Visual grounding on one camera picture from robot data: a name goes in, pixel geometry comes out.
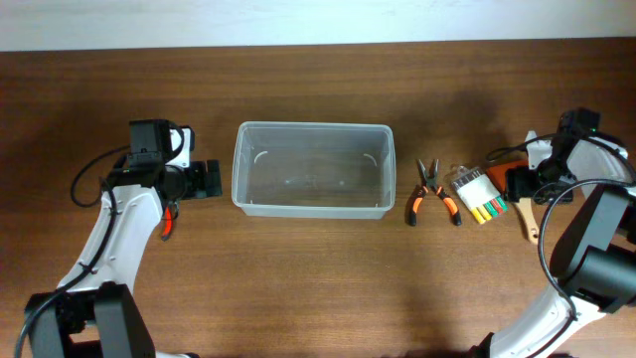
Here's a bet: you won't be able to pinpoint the orange scraper wooden handle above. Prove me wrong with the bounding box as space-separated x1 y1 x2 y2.
486 159 540 246

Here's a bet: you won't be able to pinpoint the orange handled pliers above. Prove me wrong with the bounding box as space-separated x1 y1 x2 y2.
406 158 463 228

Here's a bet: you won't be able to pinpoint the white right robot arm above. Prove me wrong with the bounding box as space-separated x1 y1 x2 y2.
469 107 635 358

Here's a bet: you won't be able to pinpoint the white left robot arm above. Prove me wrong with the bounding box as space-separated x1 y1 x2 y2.
14 119 223 357

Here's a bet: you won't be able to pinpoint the clear plastic container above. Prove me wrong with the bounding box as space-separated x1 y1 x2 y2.
232 121 397 220

